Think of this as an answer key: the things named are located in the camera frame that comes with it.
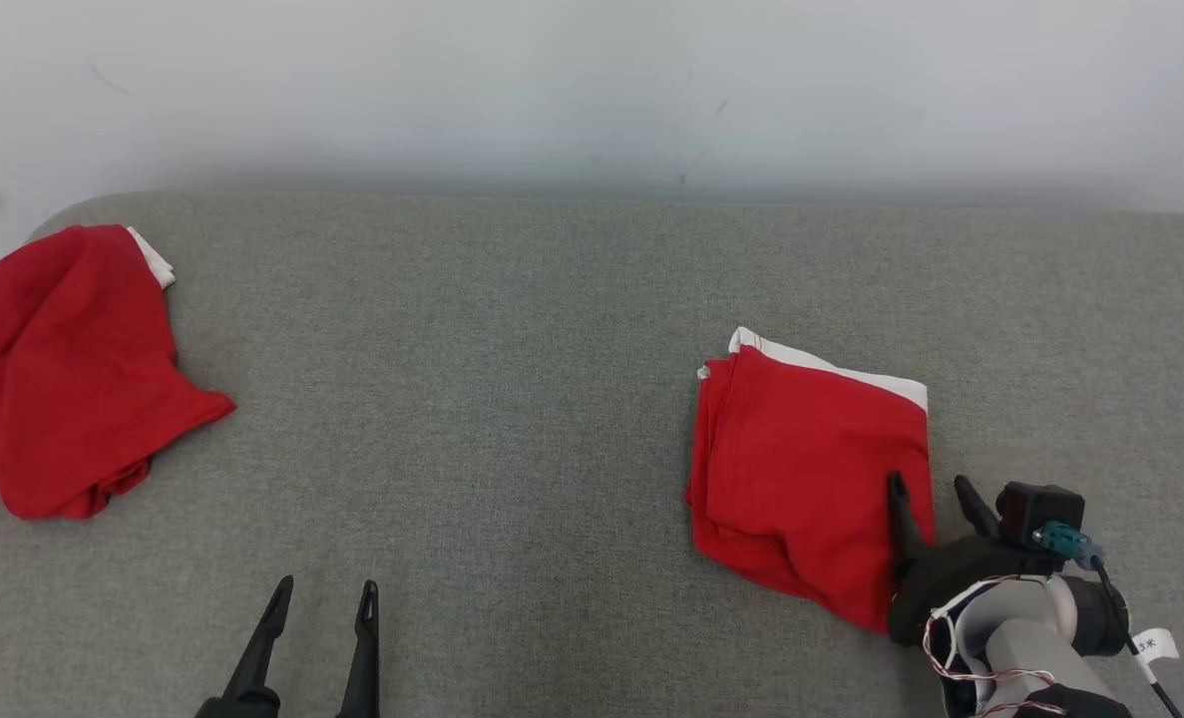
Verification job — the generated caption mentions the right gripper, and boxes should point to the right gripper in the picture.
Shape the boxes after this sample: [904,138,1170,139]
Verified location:
[887,472,1061,645]

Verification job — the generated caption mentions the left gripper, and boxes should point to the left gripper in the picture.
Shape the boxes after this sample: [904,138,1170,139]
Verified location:
[195,575,381,718]

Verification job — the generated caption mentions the red shorts with white band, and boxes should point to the red shorts with white band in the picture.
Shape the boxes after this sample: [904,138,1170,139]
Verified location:
[686,326,937,636]

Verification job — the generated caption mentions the red Bulls jersey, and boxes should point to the red Bulls jersey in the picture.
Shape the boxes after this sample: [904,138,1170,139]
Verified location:
[0,223,237,522]

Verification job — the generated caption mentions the grey fabric sofa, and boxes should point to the grey fabric sofa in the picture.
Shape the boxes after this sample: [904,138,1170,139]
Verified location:
[0,189,1184,718]

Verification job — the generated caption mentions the teal cable connector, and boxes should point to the teal cable connector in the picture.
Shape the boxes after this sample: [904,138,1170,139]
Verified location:
[1032,521,1104,571]

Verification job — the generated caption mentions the thin red white wire bundle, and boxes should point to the thin red white wire bundle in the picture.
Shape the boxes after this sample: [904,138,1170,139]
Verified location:
[923,576,1069,718]

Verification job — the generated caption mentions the black camera cable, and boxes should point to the black camera cable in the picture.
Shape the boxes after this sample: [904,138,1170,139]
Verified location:
[1090,558,1184,718]

